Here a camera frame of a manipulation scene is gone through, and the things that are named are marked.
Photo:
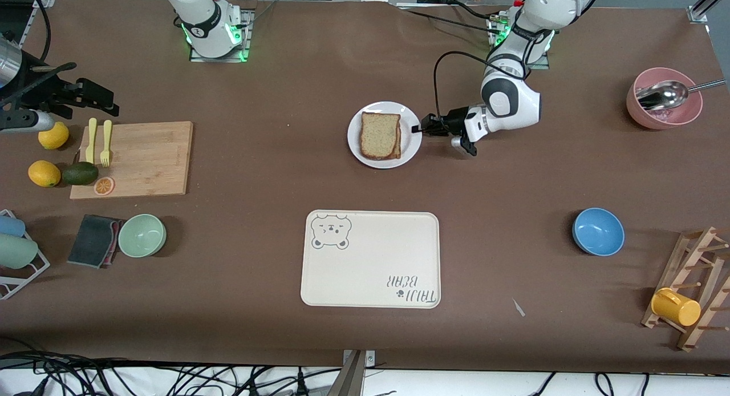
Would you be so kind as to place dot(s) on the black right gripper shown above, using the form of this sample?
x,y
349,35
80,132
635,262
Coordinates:
x,y
47,95

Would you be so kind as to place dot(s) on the pale green bowl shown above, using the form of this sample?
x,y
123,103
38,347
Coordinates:
x,y
142,235

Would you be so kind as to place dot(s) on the yellow plastic knife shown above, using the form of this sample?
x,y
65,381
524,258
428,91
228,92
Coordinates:
x,y
91,139

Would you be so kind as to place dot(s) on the metal table edge bracket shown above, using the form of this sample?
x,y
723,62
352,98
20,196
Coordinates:
x,y
351,379

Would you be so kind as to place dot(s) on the metal serving spoon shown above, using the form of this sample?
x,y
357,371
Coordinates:
x,y
661,95

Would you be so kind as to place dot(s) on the yellow lemon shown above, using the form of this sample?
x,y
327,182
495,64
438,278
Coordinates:
x,y
53,135
44,173

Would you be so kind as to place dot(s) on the yellow plastic mug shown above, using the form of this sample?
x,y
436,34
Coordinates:
x,y
676,307

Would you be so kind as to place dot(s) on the orange fruit slice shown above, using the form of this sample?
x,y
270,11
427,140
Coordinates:
x,y
104,186

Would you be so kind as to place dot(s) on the yellow plastic fork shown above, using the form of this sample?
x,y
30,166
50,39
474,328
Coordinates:
x,y
106,153

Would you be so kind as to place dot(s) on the grey sponge cloth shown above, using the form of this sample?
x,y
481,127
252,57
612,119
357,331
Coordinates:
x,y
94,241

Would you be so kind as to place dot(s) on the grey tape scrap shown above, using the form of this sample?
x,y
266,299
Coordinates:
x,y
518,307

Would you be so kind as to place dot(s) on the wooden mug drying rack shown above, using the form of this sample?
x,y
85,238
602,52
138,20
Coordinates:
x,y
693,253

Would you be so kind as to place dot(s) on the blue bowl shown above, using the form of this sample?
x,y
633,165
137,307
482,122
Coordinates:
x,y
598,231

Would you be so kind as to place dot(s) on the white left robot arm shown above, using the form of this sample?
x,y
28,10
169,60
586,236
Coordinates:
x,y
507,102

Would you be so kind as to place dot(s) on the green avocado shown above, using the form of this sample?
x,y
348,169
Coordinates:
x,y
80,173

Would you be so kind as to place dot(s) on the pink bowl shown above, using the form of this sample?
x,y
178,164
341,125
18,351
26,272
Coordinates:
x,y
636,113

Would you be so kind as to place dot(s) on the white round plate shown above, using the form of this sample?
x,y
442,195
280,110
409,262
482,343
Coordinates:
x,y
410,150

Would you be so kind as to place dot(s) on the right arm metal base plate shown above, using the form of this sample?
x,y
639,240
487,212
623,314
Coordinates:
x,y
199,58

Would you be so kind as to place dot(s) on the brown bread slice under egg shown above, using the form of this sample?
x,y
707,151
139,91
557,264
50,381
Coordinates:
x,y
398,150

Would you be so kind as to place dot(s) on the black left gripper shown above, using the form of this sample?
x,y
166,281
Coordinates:
x,y
454,121

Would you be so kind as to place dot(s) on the light blue cup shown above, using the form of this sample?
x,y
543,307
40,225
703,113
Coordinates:
x,y
10,226

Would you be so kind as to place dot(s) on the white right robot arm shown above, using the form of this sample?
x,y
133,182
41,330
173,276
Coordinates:
x,y
199,19

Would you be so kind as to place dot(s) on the brown sandwich cover bread slice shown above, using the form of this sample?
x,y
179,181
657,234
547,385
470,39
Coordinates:
x,y
379,135

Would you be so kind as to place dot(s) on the pale green cup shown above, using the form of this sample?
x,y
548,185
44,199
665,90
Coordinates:
x,y
16,251

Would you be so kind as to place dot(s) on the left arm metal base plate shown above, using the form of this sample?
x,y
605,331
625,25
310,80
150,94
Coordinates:
x,y
542,64

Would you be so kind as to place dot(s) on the wooden cutting board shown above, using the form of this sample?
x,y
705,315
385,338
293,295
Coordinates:
x,y
148,162

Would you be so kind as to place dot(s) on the cream tray with bear print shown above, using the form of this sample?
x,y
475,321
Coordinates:
x,y
370,270

